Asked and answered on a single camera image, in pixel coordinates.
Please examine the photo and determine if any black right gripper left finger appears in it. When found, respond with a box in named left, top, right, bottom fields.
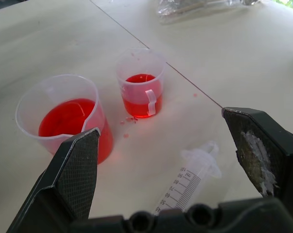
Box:
left=5, top=127, right=101, bottom=233

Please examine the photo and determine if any clear plastic syringe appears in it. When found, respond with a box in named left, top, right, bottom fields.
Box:
left=154, top=140, right=222, bottom=217

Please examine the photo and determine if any small clear plastic beaker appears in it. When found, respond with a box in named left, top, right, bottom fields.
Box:
left=116, top=48, right=167, bottom=120

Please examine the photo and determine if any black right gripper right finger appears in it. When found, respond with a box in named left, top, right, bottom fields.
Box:
left=221, top=107, right=293, bottom=204

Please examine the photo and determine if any clear plastic bag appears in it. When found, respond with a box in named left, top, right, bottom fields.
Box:
left=156, top=0, right=266, bottom=25

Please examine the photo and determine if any large clear plastic beaker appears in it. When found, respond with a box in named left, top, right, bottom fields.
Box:
left=15, top=74, right=114, bottom=165

